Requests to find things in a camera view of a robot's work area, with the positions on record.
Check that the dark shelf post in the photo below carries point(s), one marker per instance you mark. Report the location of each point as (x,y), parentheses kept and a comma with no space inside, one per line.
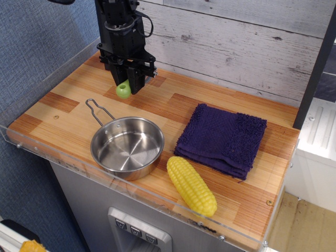
(105,45)
(317,71)

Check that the yellow black object bottom left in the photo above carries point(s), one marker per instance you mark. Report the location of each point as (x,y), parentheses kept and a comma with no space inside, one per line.
(15,237)

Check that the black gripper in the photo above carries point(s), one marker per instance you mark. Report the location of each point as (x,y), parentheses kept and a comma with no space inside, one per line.
(130,61)

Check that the purple folded cloth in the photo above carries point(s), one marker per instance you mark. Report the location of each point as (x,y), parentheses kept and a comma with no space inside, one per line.
(227,142)

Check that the dark right shelf post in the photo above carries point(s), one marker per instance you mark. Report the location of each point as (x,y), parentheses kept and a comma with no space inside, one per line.
(317,71)

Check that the yellow toy corn cob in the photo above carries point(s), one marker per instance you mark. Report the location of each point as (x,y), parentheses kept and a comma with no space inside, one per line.
(191,186)

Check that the silver dispenser button panel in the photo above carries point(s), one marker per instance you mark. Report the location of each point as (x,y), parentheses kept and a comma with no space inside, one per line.
(133,234)

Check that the clear acrylic guard rail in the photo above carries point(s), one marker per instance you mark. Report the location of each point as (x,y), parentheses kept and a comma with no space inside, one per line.
(58,125)

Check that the green handled grey spatula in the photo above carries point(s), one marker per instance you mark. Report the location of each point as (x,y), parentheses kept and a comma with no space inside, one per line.
(123,90)

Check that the stainless steel pan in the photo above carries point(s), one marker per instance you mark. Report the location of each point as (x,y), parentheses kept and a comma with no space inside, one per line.
(129,147)

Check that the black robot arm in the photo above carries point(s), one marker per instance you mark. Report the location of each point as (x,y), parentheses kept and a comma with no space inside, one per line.
(124,14)

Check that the dark left shelf post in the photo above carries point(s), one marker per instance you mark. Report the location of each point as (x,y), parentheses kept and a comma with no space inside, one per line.
(105,45)

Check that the grey toy kitchen cabinet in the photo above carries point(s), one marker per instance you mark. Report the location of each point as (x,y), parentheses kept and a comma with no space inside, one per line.
(90,201)

